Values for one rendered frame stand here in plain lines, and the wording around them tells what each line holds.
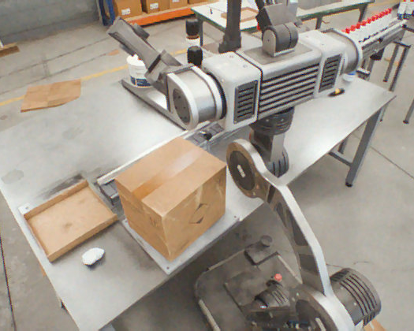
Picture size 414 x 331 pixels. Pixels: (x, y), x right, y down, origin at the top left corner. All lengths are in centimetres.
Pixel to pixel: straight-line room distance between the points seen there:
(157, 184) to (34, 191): 72
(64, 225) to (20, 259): 113
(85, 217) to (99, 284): 32
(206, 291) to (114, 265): 69
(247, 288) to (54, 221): 100
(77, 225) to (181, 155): 53
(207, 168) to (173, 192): 15
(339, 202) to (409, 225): 51
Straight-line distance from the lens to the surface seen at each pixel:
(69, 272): 132
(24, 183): 171
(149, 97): 196
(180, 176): 110
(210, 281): 186
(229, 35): 157
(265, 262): 193
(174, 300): 209
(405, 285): 241
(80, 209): 147
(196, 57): 176
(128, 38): 117
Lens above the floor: 190
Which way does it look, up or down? 44 degrees down
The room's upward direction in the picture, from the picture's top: 1 degrees counter-clockwise
